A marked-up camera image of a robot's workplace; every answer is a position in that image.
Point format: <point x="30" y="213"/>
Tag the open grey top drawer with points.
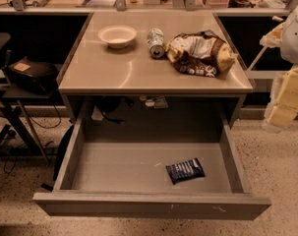
<point x="116" y="167"/>

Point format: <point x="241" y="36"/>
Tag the grey stick with handle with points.
<point x="265" y="48"/>

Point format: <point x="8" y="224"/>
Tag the crushed green soda can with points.
<point x="155" y="42"/>

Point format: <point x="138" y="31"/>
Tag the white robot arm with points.
<point x="283" y="106"/>

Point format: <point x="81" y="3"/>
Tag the dark side table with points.
<point x="18" y="117"/>

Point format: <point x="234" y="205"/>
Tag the grey counter cabinet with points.
<point x="98" y="69"/>

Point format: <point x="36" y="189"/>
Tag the dark blue rxbar wrapper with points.
<point x="185" y="170"/>

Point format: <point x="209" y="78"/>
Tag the white paper bowl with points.
<point x="117" y="37"/>

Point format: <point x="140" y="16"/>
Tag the crumpled brown chip bag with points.
<point x="200" y="54"/>

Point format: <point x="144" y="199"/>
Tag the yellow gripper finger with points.
<point x="288" y="94"/>
<point x="277" y="119"/>

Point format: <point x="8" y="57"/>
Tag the black bag with label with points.
<point x="36" y="77"/>

